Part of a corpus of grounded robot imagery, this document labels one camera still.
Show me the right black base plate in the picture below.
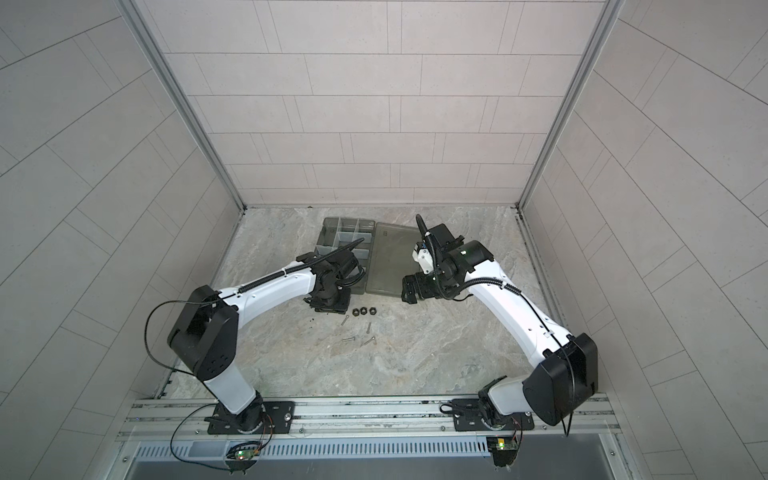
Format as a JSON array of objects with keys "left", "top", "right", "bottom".
[{"left": 439, "top": 398, "right": 535, "bottom": 432}]

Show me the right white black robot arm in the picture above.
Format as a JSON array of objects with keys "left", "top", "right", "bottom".
[{"left": 402, "top": 216, "right": 598, "bottom": 431}]

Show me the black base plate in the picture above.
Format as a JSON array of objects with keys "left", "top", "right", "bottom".
[
  {"left": 439, "top": 398, "right": 535, "bottom": 432},
  {"left": 204, "top": 401, "right": 296, "bottom": 435}
]

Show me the right controller board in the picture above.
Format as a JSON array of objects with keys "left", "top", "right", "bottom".
[{"left": 486, "top": 436, "right": 520, "bottom": 468}]

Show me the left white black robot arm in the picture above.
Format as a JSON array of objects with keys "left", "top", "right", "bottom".
[{"left": 167, "top": 238, "right": 366, "bottom": 434}]

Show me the pile of silver screws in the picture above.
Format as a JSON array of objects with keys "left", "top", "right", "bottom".
[{"left": 340, "top": 317, "right": 377, "bottom": 347}]

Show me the controller board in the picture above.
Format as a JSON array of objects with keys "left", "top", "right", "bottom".
[
  {"left": 486, "top": 436, "right": 520, "bottom": 468},
  {"left": 226, "top": 441, "right": 262, "bottom": 462}
]

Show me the aluminium mounting rail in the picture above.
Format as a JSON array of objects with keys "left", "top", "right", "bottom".
[{"left": 117, "top": 393, "right": 621, "bottom": 441}]

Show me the left controller board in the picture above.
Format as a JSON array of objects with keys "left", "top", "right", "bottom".
[{"left": 226, "top": 441, "right": 262, "bottom": 462}]

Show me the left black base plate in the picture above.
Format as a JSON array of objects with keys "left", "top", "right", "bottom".
[{"left": 204, "top": 401, "right": 296, "bottom": 435}]

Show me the black cable left base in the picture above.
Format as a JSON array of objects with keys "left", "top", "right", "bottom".
[{"left": 169, "top": 405, "right": 241, "bottom": 473}]

